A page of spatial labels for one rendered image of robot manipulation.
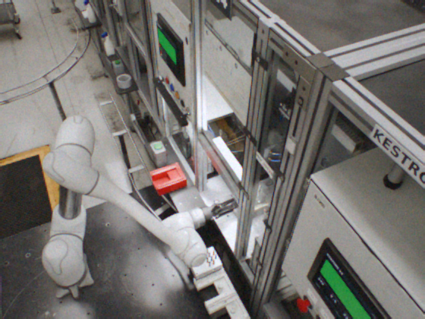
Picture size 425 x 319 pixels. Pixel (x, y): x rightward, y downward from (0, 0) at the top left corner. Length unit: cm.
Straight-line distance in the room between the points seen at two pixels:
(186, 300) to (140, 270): 28
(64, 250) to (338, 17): 142
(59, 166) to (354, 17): 100
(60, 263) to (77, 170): 58
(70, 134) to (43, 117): 256
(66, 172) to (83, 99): 276
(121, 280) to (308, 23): 149
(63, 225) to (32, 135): 207
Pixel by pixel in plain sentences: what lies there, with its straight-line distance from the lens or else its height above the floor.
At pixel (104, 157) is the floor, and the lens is 340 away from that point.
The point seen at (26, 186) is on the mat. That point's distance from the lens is 340.
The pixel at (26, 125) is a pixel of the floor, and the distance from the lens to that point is 397.
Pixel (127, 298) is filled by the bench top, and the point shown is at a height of 68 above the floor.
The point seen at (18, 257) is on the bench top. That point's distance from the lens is 220.
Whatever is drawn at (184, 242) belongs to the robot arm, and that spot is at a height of 112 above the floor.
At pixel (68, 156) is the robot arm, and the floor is 149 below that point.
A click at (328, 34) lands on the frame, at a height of 201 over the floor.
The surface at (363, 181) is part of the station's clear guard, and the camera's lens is 78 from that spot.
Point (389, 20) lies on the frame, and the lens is 103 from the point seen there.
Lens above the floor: 244
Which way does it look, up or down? 48 degrees down
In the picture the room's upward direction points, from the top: 1 degrees clockwise
